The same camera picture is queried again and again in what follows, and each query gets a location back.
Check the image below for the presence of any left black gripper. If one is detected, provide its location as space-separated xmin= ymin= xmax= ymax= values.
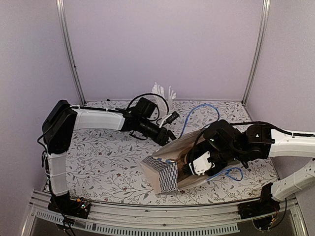
xmin=138 ymin=118 xmax=181 ymax=147

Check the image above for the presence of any checkered paper takeout bag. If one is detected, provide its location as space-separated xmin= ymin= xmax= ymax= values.
xmin=140 ymin=126 xmax=244 ymax=194

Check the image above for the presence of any brown cardboard cup carrier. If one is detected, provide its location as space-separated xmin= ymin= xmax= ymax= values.
xmin=177 ymin=147 xmax=192 ymax=179

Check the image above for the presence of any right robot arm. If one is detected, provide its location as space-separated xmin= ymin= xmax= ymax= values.
xmin=195 ymin=120 xmax=315 ymax=219

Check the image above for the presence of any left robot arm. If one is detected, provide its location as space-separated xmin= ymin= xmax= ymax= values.
xmin=37 ymin=95 xmax=179 ymax=218

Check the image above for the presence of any bundle of white wrapped straws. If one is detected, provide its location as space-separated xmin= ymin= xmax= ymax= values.
xmin=152 ymin=82 xmax=177 ymax=111

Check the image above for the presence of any floral patterned table mat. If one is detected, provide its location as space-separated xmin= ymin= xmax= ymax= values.
xmin=48 ymin=99 xmax=281 ymax=206

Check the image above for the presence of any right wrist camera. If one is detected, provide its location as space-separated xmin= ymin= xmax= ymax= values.
xmin=182 ymin=151 xmax=215 ymax=176

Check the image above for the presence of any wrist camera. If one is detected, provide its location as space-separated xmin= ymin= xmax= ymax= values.
xmin=157 ymin=111 xmax=179 ymax=128
xmin=182 ymin=151 xmax=215 ymax=176

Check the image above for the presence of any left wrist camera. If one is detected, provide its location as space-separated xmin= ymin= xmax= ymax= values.
xmin=157 ymin=111 xmax=179 ymax=128

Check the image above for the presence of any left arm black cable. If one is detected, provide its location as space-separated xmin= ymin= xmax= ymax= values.
xmin=126 ymin=92 xmax=170 ymax=118

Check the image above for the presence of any front aluminium rail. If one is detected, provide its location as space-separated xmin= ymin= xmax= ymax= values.
xmin=22 ymin=191 xmax=308 ymax=236

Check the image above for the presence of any right aluminium frame post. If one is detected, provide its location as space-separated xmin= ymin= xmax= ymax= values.
xmin=242 ymin=0 xmax=271 ymax=106

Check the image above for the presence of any aluminium frame post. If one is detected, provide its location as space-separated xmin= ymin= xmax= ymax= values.
xmin=242 ymin=0 xmax=271 ymax=106
xmin=56 ymin=0 xmax=86 ymax=104

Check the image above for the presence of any left aluminium frame post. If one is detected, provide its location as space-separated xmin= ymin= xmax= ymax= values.
xmin=56 ymin=0 xmax=86 ymax=104

